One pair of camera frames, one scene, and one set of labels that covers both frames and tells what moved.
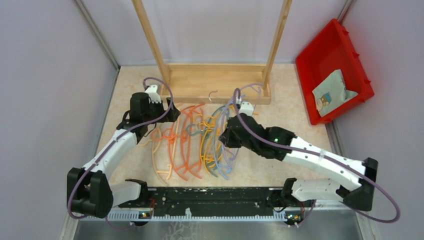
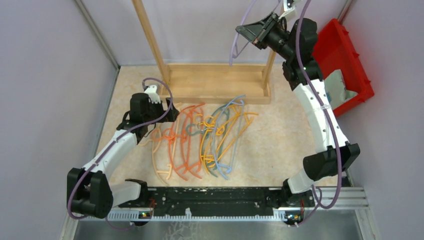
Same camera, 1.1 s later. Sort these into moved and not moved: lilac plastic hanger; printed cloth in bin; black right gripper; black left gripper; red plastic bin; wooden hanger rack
Moved: black right gripper; lilac plastic hanger
Not moved: printed cloth in bin; black left gripper; wooden hanger rack; red plastic bin
